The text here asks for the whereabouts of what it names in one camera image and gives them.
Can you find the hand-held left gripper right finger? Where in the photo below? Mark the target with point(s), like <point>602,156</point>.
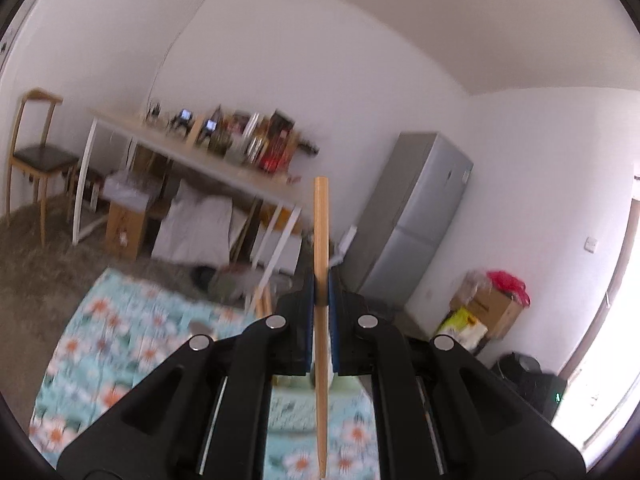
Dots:
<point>334,335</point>

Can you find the white table with wooden top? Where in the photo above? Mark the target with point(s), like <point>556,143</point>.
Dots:
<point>200,160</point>

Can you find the white bag under table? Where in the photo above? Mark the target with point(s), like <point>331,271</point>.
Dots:
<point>192,225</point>

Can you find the green plastic utensil holder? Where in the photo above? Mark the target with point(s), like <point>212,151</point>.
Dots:
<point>292,410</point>

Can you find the clutter of bottles and items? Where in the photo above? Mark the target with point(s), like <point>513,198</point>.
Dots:
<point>270,145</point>

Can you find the grey-green sack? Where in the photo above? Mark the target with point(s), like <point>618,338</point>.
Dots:
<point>232,285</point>

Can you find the grey refrigerator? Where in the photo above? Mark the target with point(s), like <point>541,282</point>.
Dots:
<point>405,220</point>

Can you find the floral blue blanket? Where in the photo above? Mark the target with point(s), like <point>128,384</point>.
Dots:
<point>125,320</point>

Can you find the black cylindrical air purifier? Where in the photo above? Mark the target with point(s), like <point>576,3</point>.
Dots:
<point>530,385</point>

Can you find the yellow and white rice bag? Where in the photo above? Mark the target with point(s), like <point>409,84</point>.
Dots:
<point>462,330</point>

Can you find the black device with screen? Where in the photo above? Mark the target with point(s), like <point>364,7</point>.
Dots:
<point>184,116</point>
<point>210,126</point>

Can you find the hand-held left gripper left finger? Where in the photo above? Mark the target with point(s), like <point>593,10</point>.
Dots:
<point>309,335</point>

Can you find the red plastic bag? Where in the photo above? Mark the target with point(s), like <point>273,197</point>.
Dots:
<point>510,285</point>

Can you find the white cardboard box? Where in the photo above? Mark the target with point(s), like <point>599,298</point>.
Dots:
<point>285,255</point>

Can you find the white wall socket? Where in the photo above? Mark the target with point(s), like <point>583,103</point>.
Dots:
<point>591,244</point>

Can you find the large brown cardboard box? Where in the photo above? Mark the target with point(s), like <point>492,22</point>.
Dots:
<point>492,305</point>

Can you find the clear plastic storage box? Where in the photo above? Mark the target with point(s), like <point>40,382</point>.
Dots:
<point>127,185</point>

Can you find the single wooden chopstick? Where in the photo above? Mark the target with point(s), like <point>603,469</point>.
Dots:
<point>321,240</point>

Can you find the wooden chair with dark seat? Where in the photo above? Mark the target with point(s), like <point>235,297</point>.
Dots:
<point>40,155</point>

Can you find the small brown cardboard box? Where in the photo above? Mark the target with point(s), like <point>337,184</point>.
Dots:
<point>125,230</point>

